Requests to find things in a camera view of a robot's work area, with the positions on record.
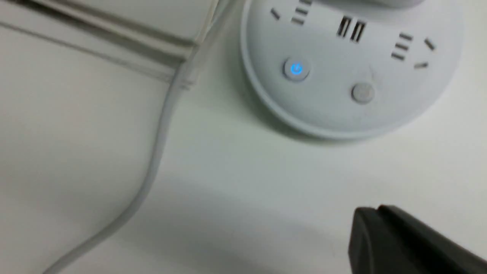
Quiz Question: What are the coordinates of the white desk lamp with sockets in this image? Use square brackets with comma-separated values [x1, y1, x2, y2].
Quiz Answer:
[239, 0, 464, 140]

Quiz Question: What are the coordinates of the thin magazine at bottom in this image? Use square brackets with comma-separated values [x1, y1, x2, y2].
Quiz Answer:
[1, 21, 181, 83]

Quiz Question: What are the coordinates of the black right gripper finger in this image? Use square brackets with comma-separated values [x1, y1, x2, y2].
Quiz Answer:
[348, 205, 487, 274]

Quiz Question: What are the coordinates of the white power cable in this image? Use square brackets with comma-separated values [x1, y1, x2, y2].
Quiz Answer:
[43, 0, 244, 274]

